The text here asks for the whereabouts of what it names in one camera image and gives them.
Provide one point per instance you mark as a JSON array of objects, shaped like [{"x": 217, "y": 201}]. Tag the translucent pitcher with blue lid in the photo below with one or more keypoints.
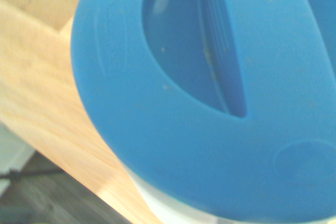
[{"x": 199, "y": 134}]

